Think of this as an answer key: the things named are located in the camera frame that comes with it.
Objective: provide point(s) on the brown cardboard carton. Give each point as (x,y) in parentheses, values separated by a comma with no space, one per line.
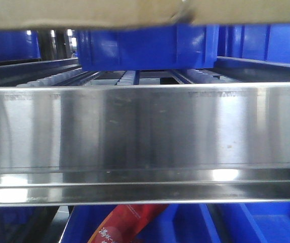
(137,14)

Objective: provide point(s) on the steel shelf front beam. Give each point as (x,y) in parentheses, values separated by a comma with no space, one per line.
(216,143)

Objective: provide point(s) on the white roller track centre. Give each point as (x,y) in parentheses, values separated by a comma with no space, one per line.
(129,78)

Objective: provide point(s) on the white roller track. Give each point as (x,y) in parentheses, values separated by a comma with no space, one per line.
(129,78)
(199,77)

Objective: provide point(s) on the white roller track right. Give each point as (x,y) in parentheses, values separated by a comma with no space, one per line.
(199,77)

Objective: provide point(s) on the blue plastic bin centre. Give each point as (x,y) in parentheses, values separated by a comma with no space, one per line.
(180,46)

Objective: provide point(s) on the blue plastic bin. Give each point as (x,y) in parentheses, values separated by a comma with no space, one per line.
(180,46)
(264,42)
(19,45)

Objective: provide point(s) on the red snack package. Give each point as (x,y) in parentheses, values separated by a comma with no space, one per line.
(124,222)

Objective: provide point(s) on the blue lower bin centre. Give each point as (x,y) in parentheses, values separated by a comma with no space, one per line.
(178,223)

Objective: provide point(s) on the blue lower bin right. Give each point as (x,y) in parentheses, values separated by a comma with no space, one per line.
(257,222)

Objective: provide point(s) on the blue plastic bin right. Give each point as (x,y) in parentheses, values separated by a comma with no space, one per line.
(264,42)

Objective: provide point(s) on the blue plastic bin left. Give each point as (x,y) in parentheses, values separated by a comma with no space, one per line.
(19,45)

